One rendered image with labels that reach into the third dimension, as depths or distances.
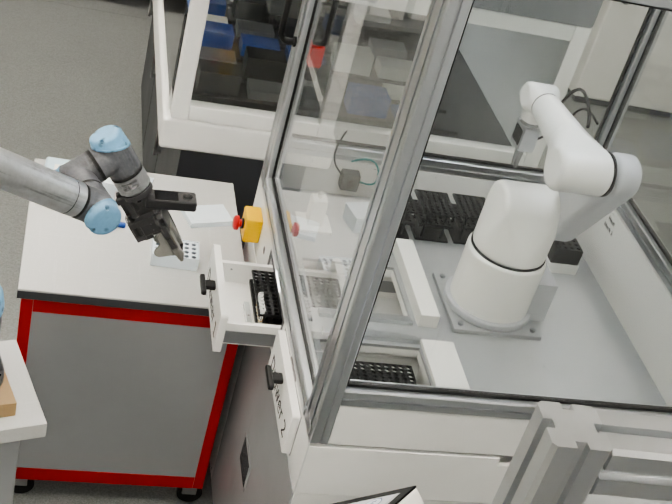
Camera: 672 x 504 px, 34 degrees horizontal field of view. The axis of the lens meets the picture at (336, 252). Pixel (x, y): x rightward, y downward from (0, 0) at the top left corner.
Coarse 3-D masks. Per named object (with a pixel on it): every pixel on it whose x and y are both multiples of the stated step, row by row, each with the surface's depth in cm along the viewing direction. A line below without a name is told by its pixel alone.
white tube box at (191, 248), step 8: (152, 240) 294; (184, 240) 296; (152, 248) 289; (184, 248) 293; (192, 248) 295; (152, 256) 288; (168, 256) 289; (184, 256) 291; (192, 256) 292; (152, 264) 290; (160, 264) 290; (168, 264) 290; (176, 264) 290; (184, 264) 291; (192, 264) 291
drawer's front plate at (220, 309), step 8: (216, 248) 273; (216, 256) 271; (216, 264) 268; (208, 272) 278; (216, 272) 265; (216, 280) 264; (224, 280) 264; (216, 288) 263; (224, 288) 261; (208, 296) 273; (216, 296) 262; (224, 296) 258; (208, 304) 272; (216, 304) 260; (224, 304) 256; (216, 312) 259; (224, 312) 253; (216, 320) 258; (224, 320) 253; (216, 328) 256; (224, 328) 254; (216, 336) 255; (216, 344) 257
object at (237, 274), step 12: (228, 264) 276; (240, 264) 276; (252, 264) 278; (264, 264) 279; (228, 276) 278; (240, 276) 279; (228, 288) 277; (240, 288) 278; (228, 300) 273; (240, 300) 274; (228, 312) 269; (240, 312) 270; (252, 312) 271; (228, 324) 256; (240, 324) 257; (252, 324) 258; (264, 324) 259; (228, 336) 258; (240, 336) 258; (252, 336) 259; (264, 336) 259
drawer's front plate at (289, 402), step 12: (276, 336) 254; (276, 348) 252; (288, 348) 248; (276, 360) 251; (288, 360) 245; (288, 372) 241; (288, 384) 238; (276, 396) 247; (288, 396) 236; (276, 408) 246; (288, 408) 235; (288, 420) 234; (288, 432) 233; (288, 444) 235
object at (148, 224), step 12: (144, 192) 243; (120, 204) 246; (132, 204) 246; (144, 204) 247; (132, 216) 248; (144, 216) 248; (156, 216) 247; (168, 216) 252; (132, 228) 248; (144, 228) 249; (156, 228) 249
